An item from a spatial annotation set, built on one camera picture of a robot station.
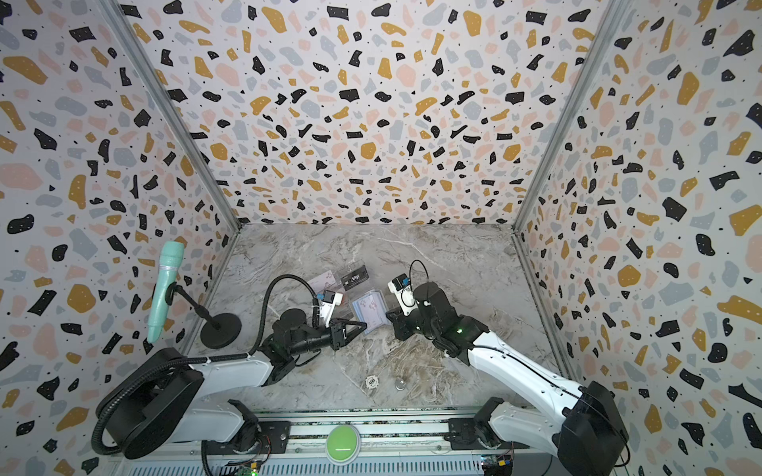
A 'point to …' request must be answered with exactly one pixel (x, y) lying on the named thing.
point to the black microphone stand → (220, 331)
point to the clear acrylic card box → (347, 278)
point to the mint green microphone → (170, 261)
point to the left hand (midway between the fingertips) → (371, 327)
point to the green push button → (343, 444)
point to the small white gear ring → (372, 382)
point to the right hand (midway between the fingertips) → (391, 315)
